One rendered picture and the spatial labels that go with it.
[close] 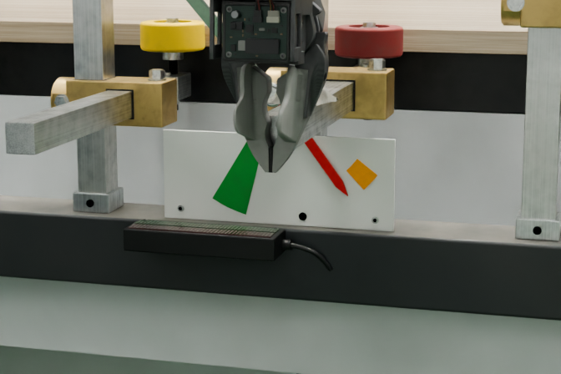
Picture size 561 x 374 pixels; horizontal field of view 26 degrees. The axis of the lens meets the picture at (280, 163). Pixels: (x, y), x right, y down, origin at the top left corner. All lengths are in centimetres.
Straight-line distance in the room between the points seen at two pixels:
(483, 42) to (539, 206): 27
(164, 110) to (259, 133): 34
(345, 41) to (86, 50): 30
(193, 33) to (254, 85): 47
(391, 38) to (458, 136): 17
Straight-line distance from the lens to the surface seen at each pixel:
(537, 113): 127
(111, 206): 140
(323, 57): 101
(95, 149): 139
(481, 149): 150
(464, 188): 151
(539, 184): 128
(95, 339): 147
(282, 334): 139
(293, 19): 95
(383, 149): 129
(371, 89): 128
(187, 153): 135
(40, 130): 115
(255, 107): 103
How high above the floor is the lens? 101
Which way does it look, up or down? 11 degrees down
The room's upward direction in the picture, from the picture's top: straight up
